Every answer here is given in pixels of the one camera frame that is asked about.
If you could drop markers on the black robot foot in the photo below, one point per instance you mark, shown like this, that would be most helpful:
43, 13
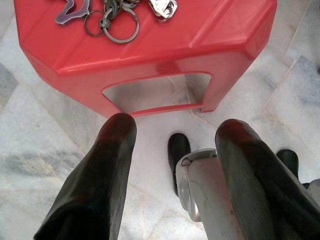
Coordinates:
178, 152
290, 161

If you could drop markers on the key bunch with metal rings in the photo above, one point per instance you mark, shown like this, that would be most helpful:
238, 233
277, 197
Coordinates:
72, 11

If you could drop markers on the silver robot right leg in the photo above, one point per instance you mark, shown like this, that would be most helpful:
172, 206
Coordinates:
313, 187

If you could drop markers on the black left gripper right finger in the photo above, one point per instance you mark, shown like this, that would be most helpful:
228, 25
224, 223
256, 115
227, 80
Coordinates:
260, 180

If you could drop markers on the black robot left foot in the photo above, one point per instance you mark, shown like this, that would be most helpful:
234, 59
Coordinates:
178, 152

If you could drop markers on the black robot right foot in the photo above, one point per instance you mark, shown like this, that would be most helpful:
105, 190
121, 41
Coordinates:
290, 161

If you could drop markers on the red plastic stool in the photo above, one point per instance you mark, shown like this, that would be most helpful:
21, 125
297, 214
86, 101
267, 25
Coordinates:
155, 50

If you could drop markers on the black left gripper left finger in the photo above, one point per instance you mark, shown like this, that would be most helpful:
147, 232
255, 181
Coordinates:
100, 180

